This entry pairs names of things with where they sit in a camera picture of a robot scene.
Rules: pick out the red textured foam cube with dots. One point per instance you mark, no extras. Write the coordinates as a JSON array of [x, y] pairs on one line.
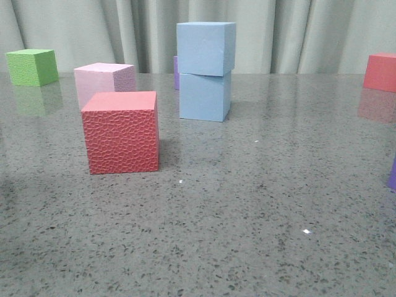
[[121, 132]]

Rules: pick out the red foam cube far right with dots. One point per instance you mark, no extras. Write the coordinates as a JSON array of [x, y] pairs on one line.
[[380, 72]]

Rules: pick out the light blue foam cube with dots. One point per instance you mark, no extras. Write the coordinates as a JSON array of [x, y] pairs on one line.
[[204, 97], [206, 48]]

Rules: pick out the pink foam cube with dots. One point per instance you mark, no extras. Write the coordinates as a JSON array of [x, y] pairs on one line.
[[103, 77]]

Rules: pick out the purple cube at right edge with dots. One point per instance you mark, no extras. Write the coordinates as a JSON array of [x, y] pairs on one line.
[[392, 177]]

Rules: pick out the grey curtain backdrop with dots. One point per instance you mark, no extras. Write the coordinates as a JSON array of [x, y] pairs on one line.
[[251, 37]]

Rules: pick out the purple foam cube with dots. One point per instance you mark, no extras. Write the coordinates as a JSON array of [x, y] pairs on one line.
[[176, 73]]

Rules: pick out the green foam cube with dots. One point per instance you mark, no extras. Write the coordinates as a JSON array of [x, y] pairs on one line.
[[32, 67]]

